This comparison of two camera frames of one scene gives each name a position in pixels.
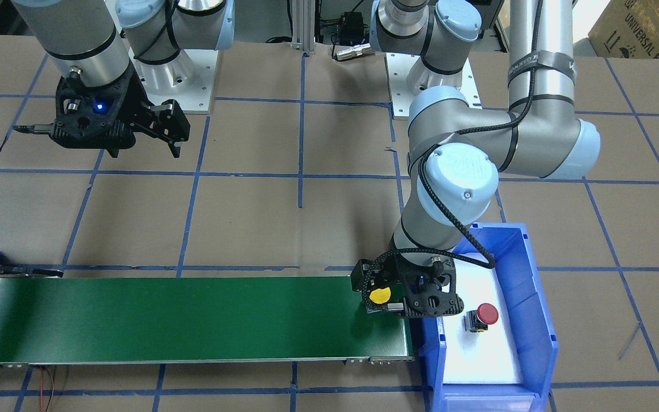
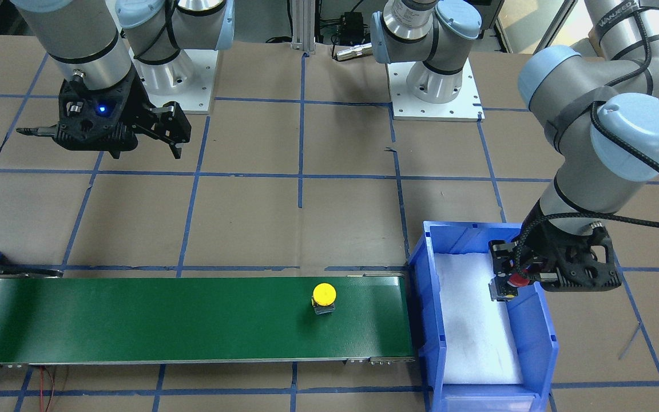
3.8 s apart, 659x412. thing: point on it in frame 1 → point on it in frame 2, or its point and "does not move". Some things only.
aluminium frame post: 303,25 does not move
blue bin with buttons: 526,310 does not move
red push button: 478,320 → 517,280
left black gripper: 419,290 → 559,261
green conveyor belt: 63,321 does not move
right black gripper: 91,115 does not move
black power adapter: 352,31 does not move
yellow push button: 380,296 → 324,297
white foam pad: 487,356 does not move
